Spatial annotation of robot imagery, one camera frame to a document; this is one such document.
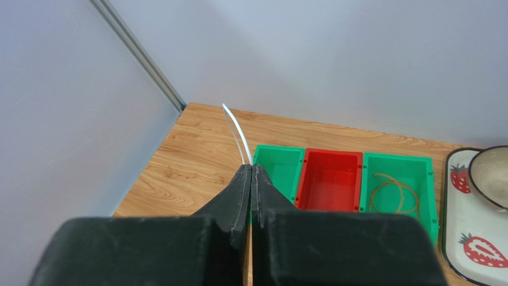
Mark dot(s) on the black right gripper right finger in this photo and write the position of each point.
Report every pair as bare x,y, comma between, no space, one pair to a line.
297,247

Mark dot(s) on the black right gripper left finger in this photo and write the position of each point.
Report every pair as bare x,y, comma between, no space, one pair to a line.
205,248

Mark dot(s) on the red plastic bin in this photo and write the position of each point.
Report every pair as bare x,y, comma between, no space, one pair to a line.
330,181

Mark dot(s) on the left green plastic bin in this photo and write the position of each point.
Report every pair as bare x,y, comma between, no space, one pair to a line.
283,165

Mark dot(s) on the green plastic bin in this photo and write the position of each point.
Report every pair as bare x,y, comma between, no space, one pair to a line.
283,165
401,185

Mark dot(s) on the right green plastic bin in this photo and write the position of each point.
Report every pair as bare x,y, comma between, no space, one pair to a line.
401,185

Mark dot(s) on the strawberry pattern tray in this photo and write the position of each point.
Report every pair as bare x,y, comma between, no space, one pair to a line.
474,234

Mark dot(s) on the beige ceramic bowl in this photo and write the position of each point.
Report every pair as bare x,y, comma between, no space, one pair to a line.
487,177

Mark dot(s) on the left aluminium corner post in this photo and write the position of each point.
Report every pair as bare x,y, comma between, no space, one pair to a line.
124,33

